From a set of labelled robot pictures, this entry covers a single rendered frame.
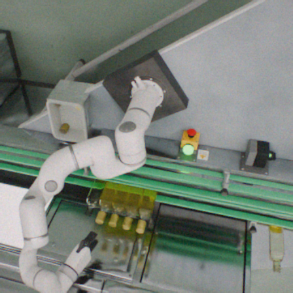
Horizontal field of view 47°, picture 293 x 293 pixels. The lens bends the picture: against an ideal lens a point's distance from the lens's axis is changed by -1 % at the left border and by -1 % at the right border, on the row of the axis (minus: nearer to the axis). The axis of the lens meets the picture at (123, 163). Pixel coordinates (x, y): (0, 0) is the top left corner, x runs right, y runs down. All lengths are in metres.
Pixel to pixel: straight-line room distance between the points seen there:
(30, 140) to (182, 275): 0.96
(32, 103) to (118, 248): 1.25
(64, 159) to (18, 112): 1.26
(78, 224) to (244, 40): 1.02
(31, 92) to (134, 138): 1.48
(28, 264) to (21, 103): 1.35
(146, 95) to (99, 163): 0.32
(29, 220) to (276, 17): 1.02
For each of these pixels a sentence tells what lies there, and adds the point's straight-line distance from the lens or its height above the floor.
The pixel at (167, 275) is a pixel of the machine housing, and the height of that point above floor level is 1.25.
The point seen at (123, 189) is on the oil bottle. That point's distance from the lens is 1.51.
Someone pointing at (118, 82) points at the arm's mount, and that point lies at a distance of 1.37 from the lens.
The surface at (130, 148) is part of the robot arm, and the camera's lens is 1.12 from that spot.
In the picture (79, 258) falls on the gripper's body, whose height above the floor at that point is 1.36.
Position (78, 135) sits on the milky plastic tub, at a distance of 1.63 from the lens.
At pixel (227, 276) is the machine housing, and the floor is 1.18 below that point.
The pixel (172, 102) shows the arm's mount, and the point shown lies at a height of 0.81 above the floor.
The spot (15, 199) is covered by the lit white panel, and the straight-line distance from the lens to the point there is 1.76.
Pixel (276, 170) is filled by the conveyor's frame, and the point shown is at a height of 0.83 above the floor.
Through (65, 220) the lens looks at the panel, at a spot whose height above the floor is 1.12.
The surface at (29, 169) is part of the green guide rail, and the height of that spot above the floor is 0.94.
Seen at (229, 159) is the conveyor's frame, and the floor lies 0.82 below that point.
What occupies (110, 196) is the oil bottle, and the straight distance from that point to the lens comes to 1.49.
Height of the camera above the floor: 1.91
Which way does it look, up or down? 42 degrees down
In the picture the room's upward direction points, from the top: 159 degrees counter-clockwise
